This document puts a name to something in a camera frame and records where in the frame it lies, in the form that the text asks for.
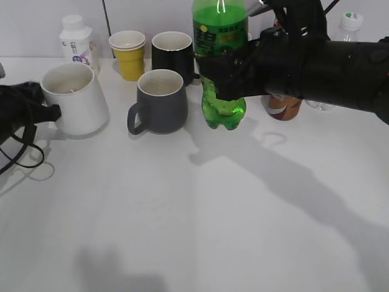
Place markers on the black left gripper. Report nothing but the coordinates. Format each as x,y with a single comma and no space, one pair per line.
14,109

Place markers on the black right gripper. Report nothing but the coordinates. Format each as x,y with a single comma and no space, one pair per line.
271,64

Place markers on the white ceramic mug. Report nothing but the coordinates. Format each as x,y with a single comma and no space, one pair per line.
74,87

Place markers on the green soda bottle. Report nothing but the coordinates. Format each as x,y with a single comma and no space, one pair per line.
219,28

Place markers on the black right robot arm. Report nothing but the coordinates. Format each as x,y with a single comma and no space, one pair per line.
349,74

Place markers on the yellow paper cup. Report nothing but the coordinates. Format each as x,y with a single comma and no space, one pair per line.
129,50

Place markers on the brown coffee drink bottle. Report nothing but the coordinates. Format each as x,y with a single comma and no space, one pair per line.
283,108

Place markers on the black ceramic mug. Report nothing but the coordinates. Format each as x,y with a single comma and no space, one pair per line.
174,51

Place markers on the grey ceramic mug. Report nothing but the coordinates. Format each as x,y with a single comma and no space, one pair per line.
162,103

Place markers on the white yogurt drink bottle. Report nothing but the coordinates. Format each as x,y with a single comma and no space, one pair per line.
77,42

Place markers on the clear water bottle green label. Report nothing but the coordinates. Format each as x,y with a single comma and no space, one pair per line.
350,24

